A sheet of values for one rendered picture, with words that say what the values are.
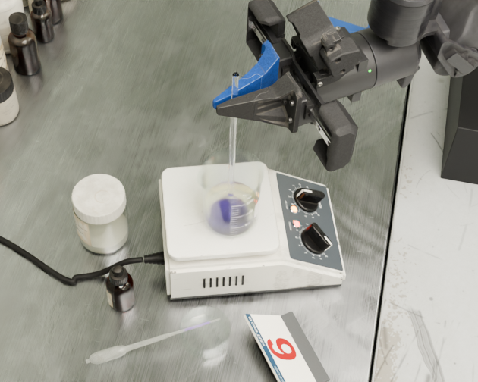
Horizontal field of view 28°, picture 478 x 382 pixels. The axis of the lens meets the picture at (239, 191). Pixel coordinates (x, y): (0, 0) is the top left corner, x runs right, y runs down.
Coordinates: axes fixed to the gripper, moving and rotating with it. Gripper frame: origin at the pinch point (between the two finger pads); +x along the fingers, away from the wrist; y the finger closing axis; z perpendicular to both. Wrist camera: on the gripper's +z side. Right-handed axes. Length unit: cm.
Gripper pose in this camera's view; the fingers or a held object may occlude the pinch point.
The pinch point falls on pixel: (248, 96)
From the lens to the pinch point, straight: 90.0
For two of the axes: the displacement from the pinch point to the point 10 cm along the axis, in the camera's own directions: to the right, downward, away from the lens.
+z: 0.4, -5.8, -8.1
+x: -9.1, 3.2, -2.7
